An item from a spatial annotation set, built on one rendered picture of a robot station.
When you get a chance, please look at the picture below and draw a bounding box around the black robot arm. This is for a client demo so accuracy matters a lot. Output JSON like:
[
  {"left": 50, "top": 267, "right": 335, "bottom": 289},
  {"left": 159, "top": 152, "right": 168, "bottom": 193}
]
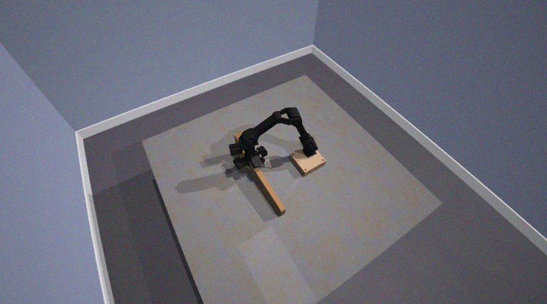
[{"left": 229, "top": 107, "right": 318, "bottom": 169}]

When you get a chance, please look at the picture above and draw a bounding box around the wooden post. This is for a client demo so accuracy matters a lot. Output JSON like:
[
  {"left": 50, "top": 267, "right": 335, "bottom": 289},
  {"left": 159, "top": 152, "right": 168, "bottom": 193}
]
[{"left": 234, "top": 132, "right": 242, "bottom": 158}]

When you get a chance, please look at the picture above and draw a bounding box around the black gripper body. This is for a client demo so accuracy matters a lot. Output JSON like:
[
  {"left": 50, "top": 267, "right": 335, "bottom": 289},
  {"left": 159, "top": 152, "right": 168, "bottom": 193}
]
[{"left": 233, "top": 146, "right": 268, "bottom": 169}]

